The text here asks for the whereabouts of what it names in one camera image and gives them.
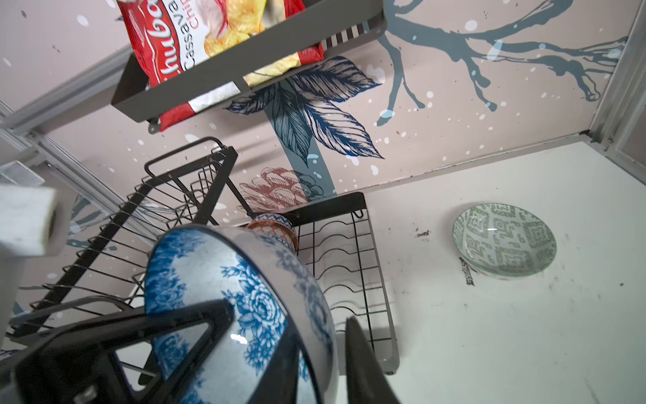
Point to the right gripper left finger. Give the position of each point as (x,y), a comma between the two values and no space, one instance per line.
(288,377)

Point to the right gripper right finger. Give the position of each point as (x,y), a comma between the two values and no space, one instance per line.
(366,383)

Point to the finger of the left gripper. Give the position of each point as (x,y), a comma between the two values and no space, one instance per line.
(79,363)

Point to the blue floral ceramic bowl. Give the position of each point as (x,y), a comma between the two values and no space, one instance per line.
(269,289)

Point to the orange patterned ceramic bowl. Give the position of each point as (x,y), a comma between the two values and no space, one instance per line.
(275,225)

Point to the green patterned ceramic bowl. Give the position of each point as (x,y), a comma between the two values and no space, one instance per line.
(503,241)

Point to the red cassava chips bag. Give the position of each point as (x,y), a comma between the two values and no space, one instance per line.
(171,37)

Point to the black wall shelf basket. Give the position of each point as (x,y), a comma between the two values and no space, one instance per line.
(337,26)

